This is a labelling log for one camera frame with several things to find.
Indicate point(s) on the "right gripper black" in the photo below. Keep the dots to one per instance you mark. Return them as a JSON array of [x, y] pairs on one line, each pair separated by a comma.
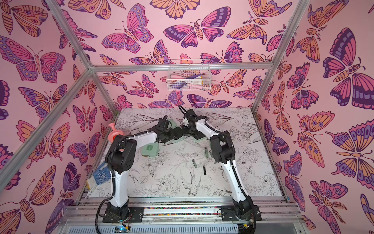
[[185, 132]]

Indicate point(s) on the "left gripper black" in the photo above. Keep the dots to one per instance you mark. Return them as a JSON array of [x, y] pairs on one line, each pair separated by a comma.
[[173, 133]]

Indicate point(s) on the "green nail clipper case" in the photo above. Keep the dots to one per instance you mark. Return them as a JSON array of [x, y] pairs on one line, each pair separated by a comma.
[[150, 150]]

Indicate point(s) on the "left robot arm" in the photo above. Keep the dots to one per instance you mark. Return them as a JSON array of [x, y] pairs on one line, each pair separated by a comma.
[[121, 156]]

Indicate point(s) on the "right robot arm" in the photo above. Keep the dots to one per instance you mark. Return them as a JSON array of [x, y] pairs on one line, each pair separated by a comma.
[[223, 152]]

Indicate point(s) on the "pink watering can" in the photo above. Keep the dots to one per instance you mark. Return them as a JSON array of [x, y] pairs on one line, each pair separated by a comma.
[[114, 132]]

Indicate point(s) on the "blue dotted work glove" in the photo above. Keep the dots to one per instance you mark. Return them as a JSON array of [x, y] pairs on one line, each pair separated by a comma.
[[100, 176]]

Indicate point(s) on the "green circuit board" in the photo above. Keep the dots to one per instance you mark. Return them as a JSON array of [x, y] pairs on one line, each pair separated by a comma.
[[122, 229]]

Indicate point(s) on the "white wire wall basket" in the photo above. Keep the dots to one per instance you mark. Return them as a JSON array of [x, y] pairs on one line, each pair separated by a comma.
[[189, 74]]

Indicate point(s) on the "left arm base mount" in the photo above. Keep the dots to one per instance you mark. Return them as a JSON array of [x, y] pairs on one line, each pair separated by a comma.
[[131, 215]]

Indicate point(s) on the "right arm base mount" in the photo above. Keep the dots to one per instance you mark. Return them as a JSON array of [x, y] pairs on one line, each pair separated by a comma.
[[234, 213]]

